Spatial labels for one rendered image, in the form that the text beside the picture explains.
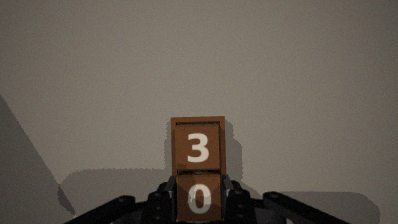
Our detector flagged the brown cube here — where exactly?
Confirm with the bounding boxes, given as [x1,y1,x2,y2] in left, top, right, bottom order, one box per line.
[175,123,222,171]
[176,170,223,222]

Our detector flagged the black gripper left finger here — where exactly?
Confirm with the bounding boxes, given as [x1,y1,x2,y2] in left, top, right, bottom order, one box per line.
[64,176,177,224]

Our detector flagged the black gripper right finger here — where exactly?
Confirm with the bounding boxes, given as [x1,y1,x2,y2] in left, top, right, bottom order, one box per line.
[221,174,350,224]

